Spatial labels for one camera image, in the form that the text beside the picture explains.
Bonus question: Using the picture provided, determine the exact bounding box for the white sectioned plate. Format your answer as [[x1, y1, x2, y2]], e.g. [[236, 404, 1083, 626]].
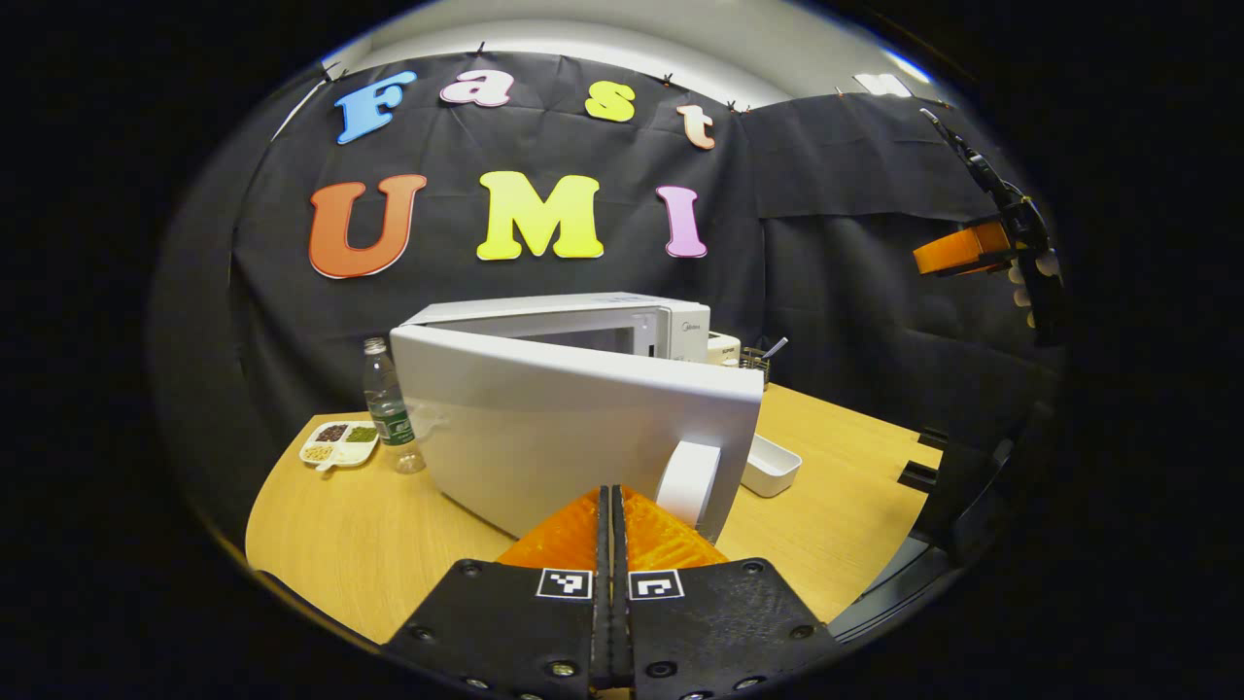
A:
[[298, 420, 380, 473]]

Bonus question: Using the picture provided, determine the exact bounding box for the white microwave oven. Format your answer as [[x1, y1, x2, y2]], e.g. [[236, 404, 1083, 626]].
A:
[[389, 292, 766, 543]]

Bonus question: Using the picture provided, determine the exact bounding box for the white ceiling light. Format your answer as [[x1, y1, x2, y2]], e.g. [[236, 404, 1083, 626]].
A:
[[853, 71, 916, 99]]

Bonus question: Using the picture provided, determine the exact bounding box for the white rectangular tray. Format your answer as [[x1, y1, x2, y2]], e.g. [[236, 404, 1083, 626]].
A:
[[741, 434, 804, 499]]

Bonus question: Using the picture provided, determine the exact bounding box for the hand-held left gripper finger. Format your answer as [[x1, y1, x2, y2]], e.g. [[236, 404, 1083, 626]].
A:
[[384, 486, 613, 699], [614, 484, 842, 699]]

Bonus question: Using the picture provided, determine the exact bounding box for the clear plastic water bottle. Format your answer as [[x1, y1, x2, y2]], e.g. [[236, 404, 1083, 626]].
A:
[[363, 336, 427, 475]]

